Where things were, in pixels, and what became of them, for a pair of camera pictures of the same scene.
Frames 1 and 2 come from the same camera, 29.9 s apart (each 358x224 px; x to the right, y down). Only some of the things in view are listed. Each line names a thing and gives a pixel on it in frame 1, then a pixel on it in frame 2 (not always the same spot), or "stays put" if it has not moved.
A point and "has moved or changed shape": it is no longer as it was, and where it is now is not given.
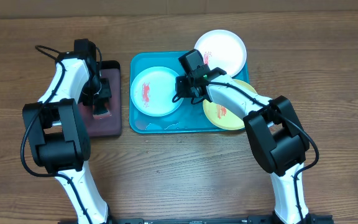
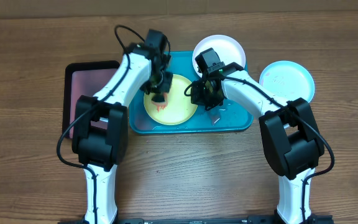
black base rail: x=314 y=219 stays put
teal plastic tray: x=188 y=117 stays put
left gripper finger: x=103 y=109 → x=161 y=98
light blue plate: x=153 y=89 → x=288 y=80
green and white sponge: x=102 y=114 has moved or changed shape
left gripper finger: x=97 y=109 → x=158 y=98
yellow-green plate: x=222 y=117 → x=179 y=107
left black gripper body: x=99 y=89 → x=162 y=83
